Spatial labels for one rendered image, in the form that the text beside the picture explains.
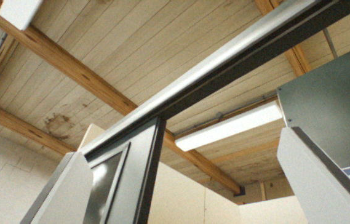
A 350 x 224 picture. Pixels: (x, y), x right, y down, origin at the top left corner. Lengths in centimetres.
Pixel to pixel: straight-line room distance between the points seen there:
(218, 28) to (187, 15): 28
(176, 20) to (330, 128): 141
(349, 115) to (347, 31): 138
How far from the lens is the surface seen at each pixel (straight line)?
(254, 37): 49
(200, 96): 57
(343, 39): 225
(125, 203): 56
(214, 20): 189
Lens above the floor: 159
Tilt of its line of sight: 41 degrees up
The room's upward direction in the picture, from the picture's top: 9 degrees clockwise
